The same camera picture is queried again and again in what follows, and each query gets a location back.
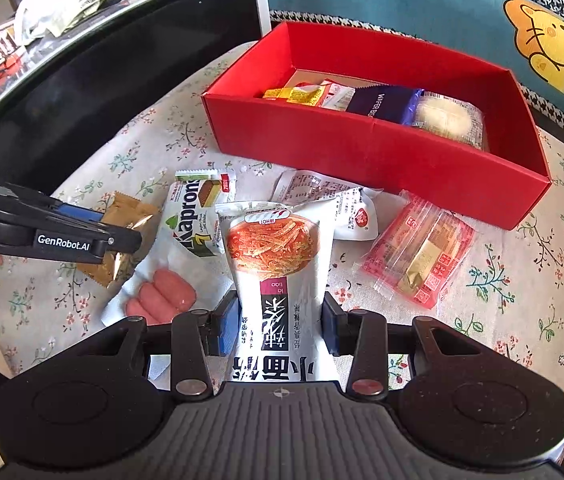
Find pink clear candy packet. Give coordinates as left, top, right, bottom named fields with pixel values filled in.
left=360, top=189, right=477, bottom=311

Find red cardboard box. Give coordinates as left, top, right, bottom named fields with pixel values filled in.
left=200, top=21, right=553, bottom=231

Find crumpled white shopping bag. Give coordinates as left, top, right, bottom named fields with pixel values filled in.
left=14, top=0, right=126, bottom=46

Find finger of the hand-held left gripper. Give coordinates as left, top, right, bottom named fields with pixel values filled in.
left=28, top=226, right=143, bottom=266
left=8, top=184, right=110, bottom=224

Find red white snack packet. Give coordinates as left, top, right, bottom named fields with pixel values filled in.
left=294, top=79, right=359, bottom=111

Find white noodle snack packet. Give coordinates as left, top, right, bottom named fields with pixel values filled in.
left=215, top=200, right=339, bottom=384

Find white green wafer packet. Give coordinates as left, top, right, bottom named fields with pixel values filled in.
left=160, top=196, right=231, bottom=263

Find round pastry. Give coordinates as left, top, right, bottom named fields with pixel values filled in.
left=412, top=91, right=488, bottom=152

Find pink sausage packet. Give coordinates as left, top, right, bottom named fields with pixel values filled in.
left=100, top=246, right=235, bottom=329

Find blue wafer biscuit packet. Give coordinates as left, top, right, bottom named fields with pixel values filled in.
left=347, top=87, right=425, bottom=126

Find black glass coffee table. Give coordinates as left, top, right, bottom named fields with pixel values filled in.
left=0, top=0, right=271, bottom=241

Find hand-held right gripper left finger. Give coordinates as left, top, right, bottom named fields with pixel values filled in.
left=91, top=293, right=241, bottom=403

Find golden orange foil packet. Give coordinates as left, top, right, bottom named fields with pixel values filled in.
left=75, top=191, right=157, bottom=289

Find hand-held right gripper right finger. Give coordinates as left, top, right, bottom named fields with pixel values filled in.
left=322, top=290, right=470, bottom=397

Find white packet with red logo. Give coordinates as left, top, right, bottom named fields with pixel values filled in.
left=270, top=169, right=381, bottom=241

